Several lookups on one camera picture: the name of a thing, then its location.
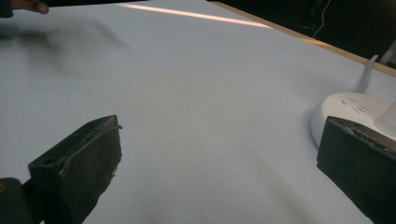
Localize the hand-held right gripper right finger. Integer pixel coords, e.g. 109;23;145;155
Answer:
317;116;396;224

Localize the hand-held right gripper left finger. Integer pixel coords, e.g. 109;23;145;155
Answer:
27;114;123;224

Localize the white round device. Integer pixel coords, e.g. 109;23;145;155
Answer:
310;91;396;148

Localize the white power strip cable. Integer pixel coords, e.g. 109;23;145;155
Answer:
358;54;379;94

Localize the thin white cable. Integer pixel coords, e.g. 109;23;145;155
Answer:
312;0;332;39

